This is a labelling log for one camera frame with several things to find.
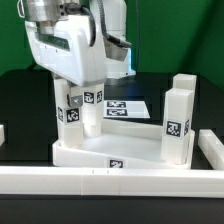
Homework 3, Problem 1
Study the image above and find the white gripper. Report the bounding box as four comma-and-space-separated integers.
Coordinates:
25, 15, 107, 108

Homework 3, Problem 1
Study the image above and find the white desk top tray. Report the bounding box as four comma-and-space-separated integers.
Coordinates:
53, 119, 195, 169

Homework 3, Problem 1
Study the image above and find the AprilTag marker sheet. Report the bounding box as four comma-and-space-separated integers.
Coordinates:
104, 100, 150, 118

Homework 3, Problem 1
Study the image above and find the white left obstacle bar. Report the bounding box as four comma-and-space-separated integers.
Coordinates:
0, 125, 5, 147

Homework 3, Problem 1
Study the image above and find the white obstacle bar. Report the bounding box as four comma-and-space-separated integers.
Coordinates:
198, 129, 224, 171
0, 125, 5, 147
0, 166, 224, 198

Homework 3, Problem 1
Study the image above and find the white front obstacle bar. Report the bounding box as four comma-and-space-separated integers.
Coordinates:
0, 166, 224, 198

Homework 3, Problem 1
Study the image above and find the white right obstacle bar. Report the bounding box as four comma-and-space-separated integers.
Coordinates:
198, 129, 224, 171

